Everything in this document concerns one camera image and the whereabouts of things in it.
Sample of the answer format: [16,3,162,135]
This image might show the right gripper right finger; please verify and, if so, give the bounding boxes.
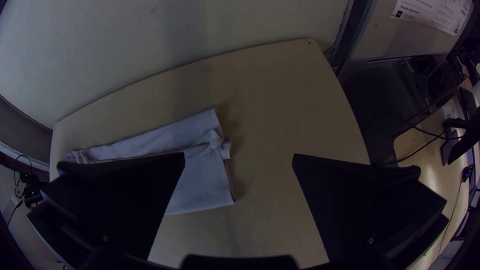
[292,152,450,270]

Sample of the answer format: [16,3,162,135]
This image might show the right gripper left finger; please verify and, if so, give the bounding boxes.
[26,151,186,270]

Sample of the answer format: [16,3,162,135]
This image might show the white t-shirt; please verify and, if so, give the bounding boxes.
[65,108,237,216]

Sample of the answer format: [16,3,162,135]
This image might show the white paper poster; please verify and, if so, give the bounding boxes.
[390,0,474,37]

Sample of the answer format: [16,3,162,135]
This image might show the black cable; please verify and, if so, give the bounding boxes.
[410,123,464,142]
[13,154,34,198]
[395,131,449,164]

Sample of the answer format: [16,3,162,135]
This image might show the dark metal frame post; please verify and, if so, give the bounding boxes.
[329,0,377,74]

